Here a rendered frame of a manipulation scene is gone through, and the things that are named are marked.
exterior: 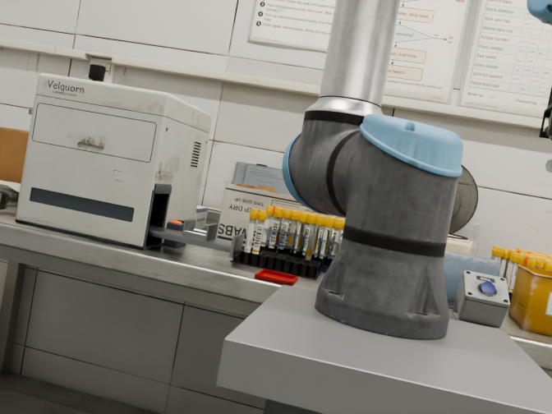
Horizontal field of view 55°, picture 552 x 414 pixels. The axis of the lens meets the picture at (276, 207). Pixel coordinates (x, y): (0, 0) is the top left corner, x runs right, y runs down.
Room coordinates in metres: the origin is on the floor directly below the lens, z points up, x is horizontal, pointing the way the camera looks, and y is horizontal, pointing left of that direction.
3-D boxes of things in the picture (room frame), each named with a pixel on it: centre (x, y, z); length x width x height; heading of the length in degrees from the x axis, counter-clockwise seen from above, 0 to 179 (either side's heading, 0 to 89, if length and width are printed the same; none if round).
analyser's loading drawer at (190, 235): (1.02, 0.16, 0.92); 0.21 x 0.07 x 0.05; 80
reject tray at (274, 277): (0.95, -0.02, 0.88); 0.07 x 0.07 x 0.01; 80
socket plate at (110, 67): (1.71, 0.63, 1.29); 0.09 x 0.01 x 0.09; 80
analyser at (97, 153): (1.15, 0.33, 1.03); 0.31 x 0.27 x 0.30; 80
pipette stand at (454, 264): (1.01, -0.38, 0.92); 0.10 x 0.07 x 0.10; 82
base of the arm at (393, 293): (0.61, -0.14, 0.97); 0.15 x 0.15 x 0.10
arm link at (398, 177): (0.62, -0.14, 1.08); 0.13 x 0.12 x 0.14; 28
